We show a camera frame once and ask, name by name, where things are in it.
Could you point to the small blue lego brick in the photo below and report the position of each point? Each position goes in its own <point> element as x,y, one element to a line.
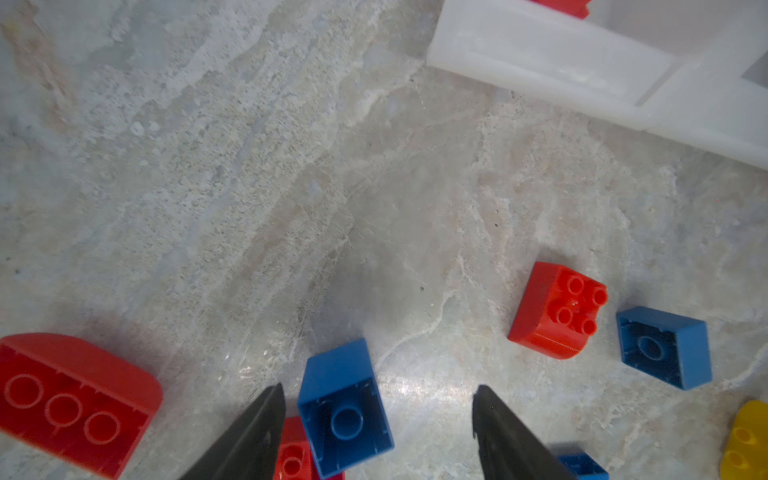
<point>669,347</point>

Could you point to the small red lego brick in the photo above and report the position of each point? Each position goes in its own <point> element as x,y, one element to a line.
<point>576,8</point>

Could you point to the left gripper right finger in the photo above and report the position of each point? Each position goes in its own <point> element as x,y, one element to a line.
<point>507,448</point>

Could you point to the yellow curved lego brick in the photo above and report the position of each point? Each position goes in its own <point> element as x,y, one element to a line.
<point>745,456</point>

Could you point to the red curved lego brick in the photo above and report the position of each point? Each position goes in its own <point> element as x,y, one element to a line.
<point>75,401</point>

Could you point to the long red lego brick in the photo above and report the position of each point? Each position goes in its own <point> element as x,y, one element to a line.
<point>295,460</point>

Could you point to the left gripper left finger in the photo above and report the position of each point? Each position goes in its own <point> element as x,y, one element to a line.
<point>248,449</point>

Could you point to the red square lego brick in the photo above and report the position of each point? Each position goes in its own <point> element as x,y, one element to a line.
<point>558,311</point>

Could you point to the white bin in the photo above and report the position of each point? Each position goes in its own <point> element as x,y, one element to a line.
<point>531,49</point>
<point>705,102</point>

